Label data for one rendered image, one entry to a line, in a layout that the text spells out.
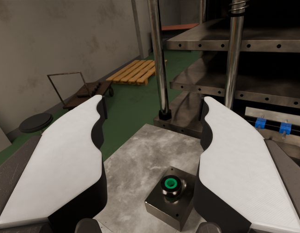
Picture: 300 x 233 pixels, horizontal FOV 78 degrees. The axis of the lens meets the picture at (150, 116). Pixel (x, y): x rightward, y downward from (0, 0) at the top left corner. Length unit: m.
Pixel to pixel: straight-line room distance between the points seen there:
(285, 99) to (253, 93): 0.14
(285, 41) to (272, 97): 0.26
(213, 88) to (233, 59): 0.21
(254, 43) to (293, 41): 0.14
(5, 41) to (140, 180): 2.88
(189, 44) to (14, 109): 2.87
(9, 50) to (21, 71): 0.31
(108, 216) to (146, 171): 0.26
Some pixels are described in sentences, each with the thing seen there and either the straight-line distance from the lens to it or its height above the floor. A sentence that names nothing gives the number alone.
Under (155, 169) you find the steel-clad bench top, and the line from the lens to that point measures 0.95.
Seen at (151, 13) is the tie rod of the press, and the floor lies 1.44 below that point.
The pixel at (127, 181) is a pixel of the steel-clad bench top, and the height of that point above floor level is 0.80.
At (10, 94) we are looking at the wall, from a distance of 3.39.
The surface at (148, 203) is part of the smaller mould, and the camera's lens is 0.77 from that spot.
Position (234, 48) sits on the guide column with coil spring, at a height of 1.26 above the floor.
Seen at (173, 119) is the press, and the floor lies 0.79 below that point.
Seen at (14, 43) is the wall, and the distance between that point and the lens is 3.44.
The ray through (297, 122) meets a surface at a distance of 1.13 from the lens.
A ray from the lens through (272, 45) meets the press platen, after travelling 1.00.
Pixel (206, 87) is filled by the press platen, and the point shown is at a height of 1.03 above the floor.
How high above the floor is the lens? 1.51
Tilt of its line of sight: 32 degrees down
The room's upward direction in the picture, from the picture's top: 9 degrees counter-clockwise
